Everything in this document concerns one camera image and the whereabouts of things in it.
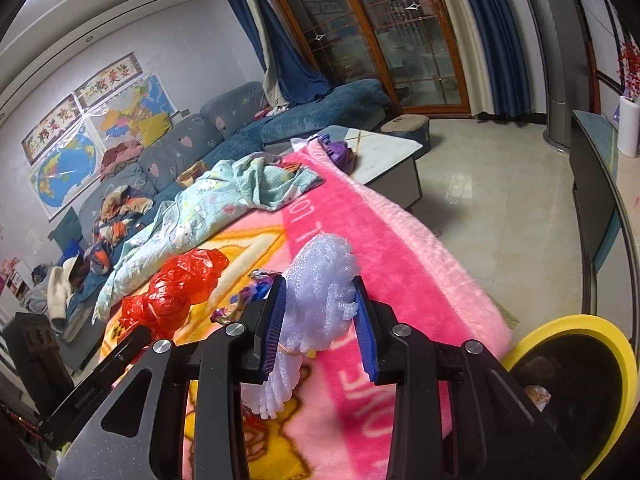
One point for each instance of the pink printed blanket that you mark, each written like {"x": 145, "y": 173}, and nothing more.
{"x": 400, "y": 240}

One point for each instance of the dark carved wooden cabinet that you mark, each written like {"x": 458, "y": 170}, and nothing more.
{"x": 35, "y": 355}

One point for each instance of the blue-grey sofa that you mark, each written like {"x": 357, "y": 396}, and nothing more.
{"x": 320, "y": 115}

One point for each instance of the wooden glass door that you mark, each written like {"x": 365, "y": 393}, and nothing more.
{"x": 400, "y": 35}

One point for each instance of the white vase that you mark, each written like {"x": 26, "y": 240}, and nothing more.
{"x": 629, "y": 125}

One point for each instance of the dark red clothes pile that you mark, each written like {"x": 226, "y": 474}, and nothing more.
{"x": 122, "y": 157}

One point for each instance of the red plastic bag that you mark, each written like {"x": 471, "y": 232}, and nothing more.
{"x": 175, "y": 290}

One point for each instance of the dark cabinet with glass top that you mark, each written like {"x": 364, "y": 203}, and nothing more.
{"x": 595, "y": 185}

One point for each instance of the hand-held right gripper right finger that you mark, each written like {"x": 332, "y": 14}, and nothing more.
{"x": 362, "y": 320}

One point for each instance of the orange patterned clothes pile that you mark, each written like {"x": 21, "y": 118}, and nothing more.
{"x": 117, "y": 210}

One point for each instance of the embroidered wall banner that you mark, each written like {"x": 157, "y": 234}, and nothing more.
{"x": 107, "y": 80}
{"x": 50, "y": 127}

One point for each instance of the white-top coffee table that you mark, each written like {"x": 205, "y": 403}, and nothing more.
{"x": 385, "y": 150}

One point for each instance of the grey standing air conditioner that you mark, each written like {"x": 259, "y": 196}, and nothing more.
{"x": 560, "y": 60}

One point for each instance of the white garment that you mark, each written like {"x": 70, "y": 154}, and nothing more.
{"x": 57, "y": 290}

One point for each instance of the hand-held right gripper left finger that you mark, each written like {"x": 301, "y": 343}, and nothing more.
{"x": 277, "y": 310}

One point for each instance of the white foam fruit net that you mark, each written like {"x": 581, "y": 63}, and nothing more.
{"x": 320, "y": 270}

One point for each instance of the country map poster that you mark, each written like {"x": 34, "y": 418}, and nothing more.
{"x": 130, "y": 110}

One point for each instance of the light blue printed quilt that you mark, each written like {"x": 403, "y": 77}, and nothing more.
{"x": 200, "y": 210}

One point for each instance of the purple bag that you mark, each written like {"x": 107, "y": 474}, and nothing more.
{"x": 337, "y": 152}

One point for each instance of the blue curtain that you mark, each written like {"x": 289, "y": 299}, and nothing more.
{"x": 290, "y": 60}
{"x": 495, "y": 35}

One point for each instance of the world map poster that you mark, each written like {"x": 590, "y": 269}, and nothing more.
{"x": 65, "y": 170}

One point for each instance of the yellow-rimmed bin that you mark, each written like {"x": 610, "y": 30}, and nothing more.
{"x": 617, "y": 355}

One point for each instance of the red artificial flowers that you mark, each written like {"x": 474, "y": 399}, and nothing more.
{"x": 631, "y": 70}

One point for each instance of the yellow cloth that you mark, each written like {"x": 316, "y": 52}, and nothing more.
{"x": 157, "y": 130}

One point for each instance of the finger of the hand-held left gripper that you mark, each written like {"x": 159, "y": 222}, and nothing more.
{"x": 85, "y": 400}

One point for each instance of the round padded stool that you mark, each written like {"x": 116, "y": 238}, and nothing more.
{"x": 405, "y": 127}

